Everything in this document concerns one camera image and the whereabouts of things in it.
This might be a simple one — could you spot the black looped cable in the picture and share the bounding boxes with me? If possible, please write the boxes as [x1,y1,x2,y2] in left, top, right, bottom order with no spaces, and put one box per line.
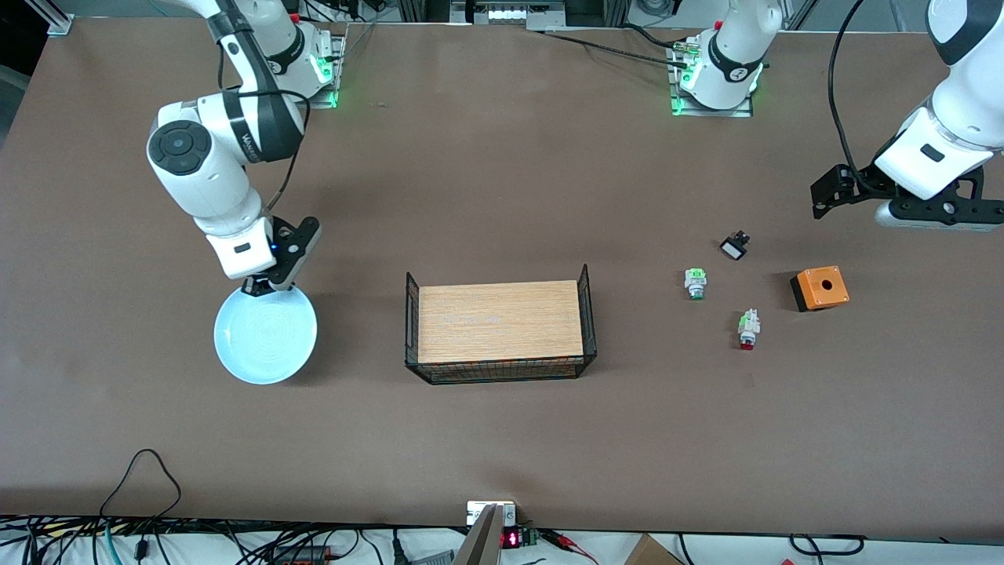
[98,448,184,520]

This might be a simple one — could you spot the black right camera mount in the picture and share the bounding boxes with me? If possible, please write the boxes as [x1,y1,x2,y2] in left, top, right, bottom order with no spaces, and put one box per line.
[253,215,323,293]

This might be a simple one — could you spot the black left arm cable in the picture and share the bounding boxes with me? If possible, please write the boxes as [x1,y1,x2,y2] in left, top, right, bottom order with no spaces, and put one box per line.
[828,0,878,195]

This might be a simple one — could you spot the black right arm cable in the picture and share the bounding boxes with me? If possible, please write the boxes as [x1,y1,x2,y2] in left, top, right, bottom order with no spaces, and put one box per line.
[216,31,312,214]

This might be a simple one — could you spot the wooden board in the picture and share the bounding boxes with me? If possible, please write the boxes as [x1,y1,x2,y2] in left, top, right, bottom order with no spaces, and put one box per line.
[418,280,586,366]

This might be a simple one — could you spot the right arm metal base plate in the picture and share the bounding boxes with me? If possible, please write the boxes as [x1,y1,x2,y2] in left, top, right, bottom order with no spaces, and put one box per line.
[306,31,347,110]

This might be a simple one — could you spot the light blue plate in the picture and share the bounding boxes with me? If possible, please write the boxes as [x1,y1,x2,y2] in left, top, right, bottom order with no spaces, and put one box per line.
[213,284,319,386]

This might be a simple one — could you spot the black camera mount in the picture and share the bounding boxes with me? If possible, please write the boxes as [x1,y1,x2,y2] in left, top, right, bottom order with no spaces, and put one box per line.
[253,215,323,293]
[880,166,1004,227]

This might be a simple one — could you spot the brown cardboard piece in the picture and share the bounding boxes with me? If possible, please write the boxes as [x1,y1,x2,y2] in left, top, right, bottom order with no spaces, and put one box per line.
[623,534,685,565]

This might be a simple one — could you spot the black coiled cable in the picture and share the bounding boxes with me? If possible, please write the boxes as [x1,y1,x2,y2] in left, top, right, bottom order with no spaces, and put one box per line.
[788,534,866,557]

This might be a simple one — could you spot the red clip lead wires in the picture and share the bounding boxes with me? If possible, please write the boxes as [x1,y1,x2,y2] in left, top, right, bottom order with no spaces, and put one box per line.
[540,529,601,564]

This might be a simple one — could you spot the red push button switch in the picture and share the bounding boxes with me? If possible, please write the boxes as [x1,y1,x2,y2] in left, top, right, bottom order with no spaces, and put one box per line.
[737,308,763,352]

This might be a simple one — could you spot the silver camera bracket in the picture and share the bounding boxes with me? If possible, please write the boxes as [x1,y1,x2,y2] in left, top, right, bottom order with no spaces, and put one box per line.
[453,501,518,565]

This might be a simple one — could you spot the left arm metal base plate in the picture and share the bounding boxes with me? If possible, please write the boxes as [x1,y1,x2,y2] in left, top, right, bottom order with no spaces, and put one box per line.
[667,41,755,118]

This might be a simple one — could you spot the aluminium frame profile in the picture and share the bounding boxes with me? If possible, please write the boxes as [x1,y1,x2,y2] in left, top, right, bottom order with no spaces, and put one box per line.
[22,0,85,37]

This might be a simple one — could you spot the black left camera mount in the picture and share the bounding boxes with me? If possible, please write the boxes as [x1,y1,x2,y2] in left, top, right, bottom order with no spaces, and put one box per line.
[880,166,1004,227]

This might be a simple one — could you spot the orange black power strip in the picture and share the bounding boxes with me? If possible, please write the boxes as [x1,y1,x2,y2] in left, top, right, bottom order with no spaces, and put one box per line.
[267,547,334,565]

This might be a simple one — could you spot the black cable to arm base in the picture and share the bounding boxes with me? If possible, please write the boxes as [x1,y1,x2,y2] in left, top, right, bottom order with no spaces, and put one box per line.
[537,22,695,70]

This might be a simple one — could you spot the wooden top wire rack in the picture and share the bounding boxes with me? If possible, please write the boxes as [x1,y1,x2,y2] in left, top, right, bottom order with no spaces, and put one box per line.
[404,264,598,385]

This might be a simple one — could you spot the orange button enclosure box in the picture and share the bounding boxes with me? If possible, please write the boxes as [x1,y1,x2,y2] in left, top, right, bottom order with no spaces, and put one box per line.
[789,265,851,314]

